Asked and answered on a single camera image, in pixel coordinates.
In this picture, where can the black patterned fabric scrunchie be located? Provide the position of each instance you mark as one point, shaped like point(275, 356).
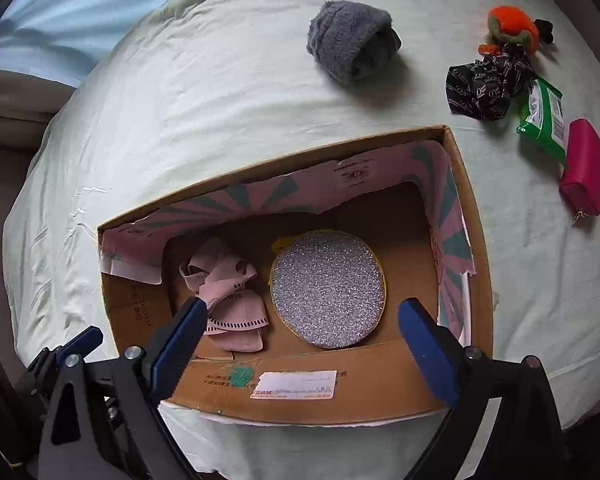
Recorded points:
point(484, 89)

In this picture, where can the green wet wipes pack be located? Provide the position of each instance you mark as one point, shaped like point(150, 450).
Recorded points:
point(543, 121)

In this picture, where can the grey fuzzy sock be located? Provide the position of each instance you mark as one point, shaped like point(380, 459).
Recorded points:
point(352, 40)

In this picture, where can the light blue window cloth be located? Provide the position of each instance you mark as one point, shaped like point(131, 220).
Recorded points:
point(63, 40)

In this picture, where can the pink patterned fabric strip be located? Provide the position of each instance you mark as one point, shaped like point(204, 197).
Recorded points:
point(236, 314)

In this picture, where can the silver glitter round pad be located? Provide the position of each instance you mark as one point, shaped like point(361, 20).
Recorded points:
point(328, 288)

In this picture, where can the magenta leather pouch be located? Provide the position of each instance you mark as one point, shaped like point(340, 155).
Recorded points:
point(580, 182)

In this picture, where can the pale green bed sheet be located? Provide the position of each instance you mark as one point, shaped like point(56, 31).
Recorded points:
point(203, 87)

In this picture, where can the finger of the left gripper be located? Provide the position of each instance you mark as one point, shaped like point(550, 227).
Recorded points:
point(82, 344)

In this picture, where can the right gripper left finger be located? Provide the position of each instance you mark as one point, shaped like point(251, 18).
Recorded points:
point(145, 376)

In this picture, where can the orange fluffy plush toy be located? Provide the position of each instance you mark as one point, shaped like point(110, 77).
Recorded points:
point(511, 25)

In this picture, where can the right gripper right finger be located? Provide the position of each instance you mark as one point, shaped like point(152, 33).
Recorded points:
point(526, 439)

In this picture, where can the cardboard box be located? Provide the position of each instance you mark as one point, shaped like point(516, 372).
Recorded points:
point(405, 194)

